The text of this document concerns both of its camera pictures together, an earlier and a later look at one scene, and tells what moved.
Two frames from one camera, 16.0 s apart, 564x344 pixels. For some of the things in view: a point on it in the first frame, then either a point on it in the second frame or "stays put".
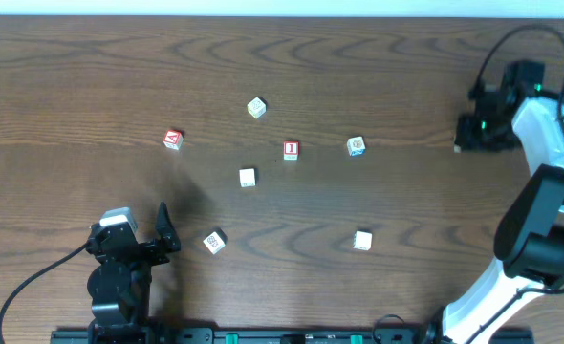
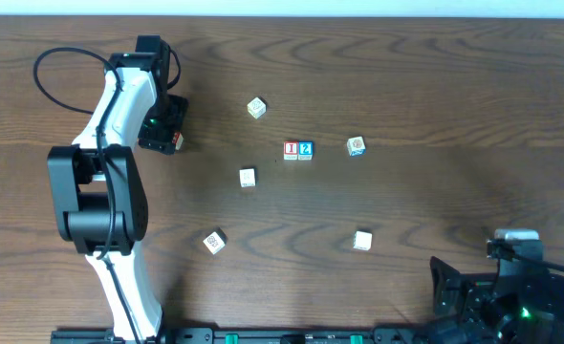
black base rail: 114,335 stays put
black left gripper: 139,249 → 162,139
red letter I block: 292,150 stays put
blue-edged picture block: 356,146 stays put
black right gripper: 469,132 → 461,292
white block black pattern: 215,241 stays put
